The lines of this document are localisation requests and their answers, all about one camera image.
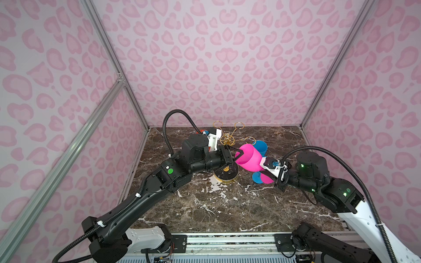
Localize magenta wine glass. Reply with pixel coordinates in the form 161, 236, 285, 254
235, 144, 274, 184

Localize blue wine glass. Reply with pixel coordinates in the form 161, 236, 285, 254
252, 172, 263, 184
253, 140, 268, 157

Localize blue wine glass front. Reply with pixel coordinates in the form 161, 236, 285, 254
252, 172, 263, 184

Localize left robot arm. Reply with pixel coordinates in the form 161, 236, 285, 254
82, 134, 237, 263

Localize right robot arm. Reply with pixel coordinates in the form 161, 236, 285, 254
270, 146, 421, 263

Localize aluminium diagonal brace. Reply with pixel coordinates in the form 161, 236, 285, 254
1, 79, 126, 263

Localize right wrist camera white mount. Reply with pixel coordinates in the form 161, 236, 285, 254
260, 157, 288, 181

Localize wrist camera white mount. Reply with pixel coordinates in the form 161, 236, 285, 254
201, 127, 222, 152
260, 157, 288, 181

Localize gold wire glass rack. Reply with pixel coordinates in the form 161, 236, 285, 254
207, 121, 257, 184

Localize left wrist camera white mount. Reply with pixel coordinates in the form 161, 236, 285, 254
201, 127, 222, 152

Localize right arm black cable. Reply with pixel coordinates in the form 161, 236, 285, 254
279, 145, 399, 263

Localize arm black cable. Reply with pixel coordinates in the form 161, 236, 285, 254
279, 145, 399, 263
50, 109, 203, 263

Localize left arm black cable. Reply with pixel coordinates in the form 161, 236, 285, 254
50, 109, 203, 263

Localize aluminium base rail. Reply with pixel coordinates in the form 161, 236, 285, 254
88, 231, 362, 263

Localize aluminium corner post left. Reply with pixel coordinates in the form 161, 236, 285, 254
81, 0, 150, 132

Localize aluminium corner post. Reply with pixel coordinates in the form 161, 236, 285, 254
300, 0, 378, 129
81, 0, 150, 132

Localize aluminium corner post right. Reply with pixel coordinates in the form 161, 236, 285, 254
300, 0, 378, 129

